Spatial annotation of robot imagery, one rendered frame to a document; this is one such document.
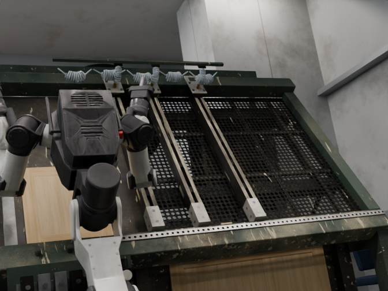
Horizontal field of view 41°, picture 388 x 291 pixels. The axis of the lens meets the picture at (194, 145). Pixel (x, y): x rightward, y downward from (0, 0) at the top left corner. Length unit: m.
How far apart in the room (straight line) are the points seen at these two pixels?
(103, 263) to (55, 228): 0.63
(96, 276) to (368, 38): 4.64
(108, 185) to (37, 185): 0.88
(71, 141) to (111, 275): 0.49
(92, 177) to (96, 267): 0.30
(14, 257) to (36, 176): 0.51
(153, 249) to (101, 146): 0.62
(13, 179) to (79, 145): 0.38
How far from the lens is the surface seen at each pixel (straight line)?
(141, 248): 2.31
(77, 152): 1.87
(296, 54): 6.37
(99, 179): 1.73
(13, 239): 2.31
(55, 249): 2.26
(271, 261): 2.81
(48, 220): 2.41
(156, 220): 2.39
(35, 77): 3.12
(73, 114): 1.94
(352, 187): 3.08
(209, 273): 2.65
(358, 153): 5.94
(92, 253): 1.81
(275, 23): 6.42
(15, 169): 2.13
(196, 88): 3.26
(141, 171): 2.24
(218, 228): 2.47
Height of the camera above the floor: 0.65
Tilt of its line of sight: 15 degrees up
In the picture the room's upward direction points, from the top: 8 degrees counter-clockwise
